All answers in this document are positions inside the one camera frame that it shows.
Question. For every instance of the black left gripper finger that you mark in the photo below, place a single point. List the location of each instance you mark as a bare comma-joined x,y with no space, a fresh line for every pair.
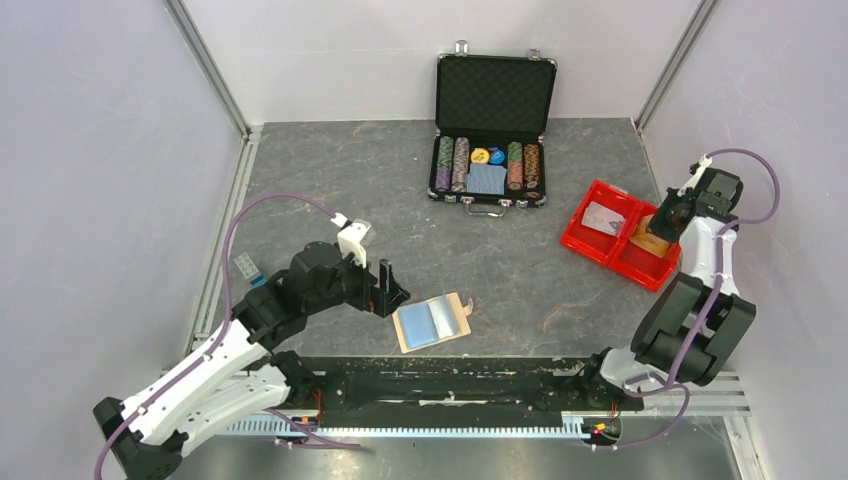
386,278
394,298

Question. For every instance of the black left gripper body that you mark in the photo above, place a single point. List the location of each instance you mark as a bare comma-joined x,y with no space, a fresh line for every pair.
373,297

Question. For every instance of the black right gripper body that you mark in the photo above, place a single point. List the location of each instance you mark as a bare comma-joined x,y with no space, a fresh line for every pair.
661,223

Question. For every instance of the beige leather card holder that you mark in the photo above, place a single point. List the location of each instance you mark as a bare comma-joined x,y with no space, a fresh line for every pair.
431,322

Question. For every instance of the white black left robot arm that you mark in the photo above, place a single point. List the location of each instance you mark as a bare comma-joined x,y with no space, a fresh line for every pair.
238,372

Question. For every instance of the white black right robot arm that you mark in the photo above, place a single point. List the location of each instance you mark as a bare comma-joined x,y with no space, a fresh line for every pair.
689,333

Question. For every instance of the white card in bin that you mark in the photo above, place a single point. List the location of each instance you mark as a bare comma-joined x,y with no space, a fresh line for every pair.
602,219

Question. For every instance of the blue playing card deck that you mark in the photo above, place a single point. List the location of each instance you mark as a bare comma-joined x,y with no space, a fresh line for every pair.
486,179

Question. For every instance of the red double plastic bin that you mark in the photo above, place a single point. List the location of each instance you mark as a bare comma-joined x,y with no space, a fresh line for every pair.
617,253

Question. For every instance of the green purple chip row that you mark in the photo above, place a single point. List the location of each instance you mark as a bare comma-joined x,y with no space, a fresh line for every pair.
443,175

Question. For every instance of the pink white chip row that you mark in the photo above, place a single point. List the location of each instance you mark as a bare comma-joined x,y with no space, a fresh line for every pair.
460,164

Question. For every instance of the yellow dealer chip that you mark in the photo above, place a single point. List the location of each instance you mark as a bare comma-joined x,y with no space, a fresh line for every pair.
480,156

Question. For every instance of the orange brown chip row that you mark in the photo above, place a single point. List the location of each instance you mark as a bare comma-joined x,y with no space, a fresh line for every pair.
531,157

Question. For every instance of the blue dealer chip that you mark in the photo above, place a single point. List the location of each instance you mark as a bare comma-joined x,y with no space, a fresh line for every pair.
496,156

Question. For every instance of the green orange chip row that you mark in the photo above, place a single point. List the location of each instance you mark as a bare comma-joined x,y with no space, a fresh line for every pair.
515,168

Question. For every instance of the black poker chip case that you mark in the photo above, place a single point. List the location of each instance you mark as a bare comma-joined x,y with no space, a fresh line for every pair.
492,100

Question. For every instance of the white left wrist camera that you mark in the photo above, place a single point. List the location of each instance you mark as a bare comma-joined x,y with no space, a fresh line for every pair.
353,237

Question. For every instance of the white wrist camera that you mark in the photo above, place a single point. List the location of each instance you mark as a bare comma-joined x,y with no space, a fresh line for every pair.
353,237
697,170

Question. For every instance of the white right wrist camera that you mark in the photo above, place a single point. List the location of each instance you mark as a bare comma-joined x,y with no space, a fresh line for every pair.
697,170

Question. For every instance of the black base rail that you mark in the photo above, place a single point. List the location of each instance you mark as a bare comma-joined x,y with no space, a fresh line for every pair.
452,392

